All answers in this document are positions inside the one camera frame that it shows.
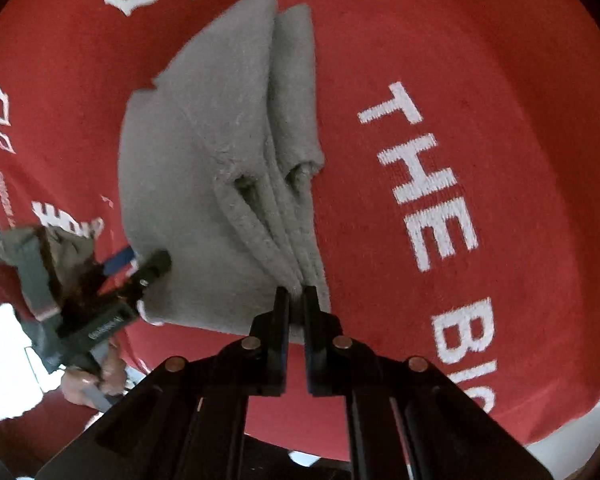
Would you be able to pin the green-grey cloth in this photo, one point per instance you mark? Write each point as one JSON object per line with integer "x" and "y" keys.
{"x": 40, "y": 266}

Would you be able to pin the grey knit sweater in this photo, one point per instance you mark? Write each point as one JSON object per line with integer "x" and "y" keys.
{"x": 216, "y": 166}

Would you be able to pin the red blanket white lettering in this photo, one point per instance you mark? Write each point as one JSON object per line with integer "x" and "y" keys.
{"x": 457, "y": 213}

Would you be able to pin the person's left hand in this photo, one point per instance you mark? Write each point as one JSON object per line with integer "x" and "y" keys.
{"x": 96, "y": 390}

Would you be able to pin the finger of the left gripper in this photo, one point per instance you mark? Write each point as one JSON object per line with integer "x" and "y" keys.
{"x": 118, "y": 261}
{"x": 155, "y": 267}

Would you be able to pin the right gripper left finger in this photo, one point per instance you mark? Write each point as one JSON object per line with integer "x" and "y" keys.
{"x": 186, "y": 419}

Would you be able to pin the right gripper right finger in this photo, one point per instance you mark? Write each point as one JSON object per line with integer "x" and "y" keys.
{"x": 406, "y": 419}

